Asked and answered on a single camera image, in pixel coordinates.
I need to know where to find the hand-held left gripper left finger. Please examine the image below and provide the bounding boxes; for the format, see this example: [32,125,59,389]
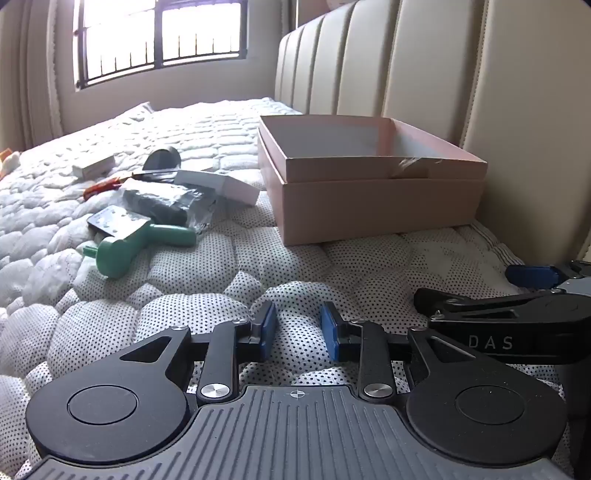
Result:
[121,300,278,406]

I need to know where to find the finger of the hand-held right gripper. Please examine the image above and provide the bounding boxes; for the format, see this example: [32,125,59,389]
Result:
[505,260,591,290]
[413,287,570,322]

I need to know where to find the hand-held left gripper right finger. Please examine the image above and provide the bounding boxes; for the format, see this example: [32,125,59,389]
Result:
[320,301,476,402]

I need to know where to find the pink cardboard box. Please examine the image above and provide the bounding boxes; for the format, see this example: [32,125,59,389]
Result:
[257,114,488,247]

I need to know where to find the black rounded object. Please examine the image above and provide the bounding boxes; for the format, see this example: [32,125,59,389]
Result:
[142,146,182,172]

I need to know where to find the small white box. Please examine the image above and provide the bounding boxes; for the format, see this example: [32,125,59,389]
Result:
[72,154,116,180]

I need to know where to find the white quilted mattress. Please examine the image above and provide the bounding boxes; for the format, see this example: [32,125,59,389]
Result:
[0,98,578,480]

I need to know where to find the black item in plastic bag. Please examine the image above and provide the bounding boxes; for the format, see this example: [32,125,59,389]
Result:
[121,178,218,236]

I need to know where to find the red tube with blue cap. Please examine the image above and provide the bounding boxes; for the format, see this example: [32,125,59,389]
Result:
[83,170,178,201]

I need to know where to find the beige padded headboard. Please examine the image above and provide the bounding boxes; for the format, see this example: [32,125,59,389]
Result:
[274,0,591,266]

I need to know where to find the window with dark bars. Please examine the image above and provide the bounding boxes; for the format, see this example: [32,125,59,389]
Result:
[73,0,247,90]

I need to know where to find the orange white object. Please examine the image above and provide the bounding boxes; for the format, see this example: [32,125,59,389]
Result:
[0,148,21,178]

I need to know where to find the beige curtain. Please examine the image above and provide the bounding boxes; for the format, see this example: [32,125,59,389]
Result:
[0,0,63,151]

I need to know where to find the green handled tool black plate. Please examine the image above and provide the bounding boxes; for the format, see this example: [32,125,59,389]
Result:
[83,206,198,279]

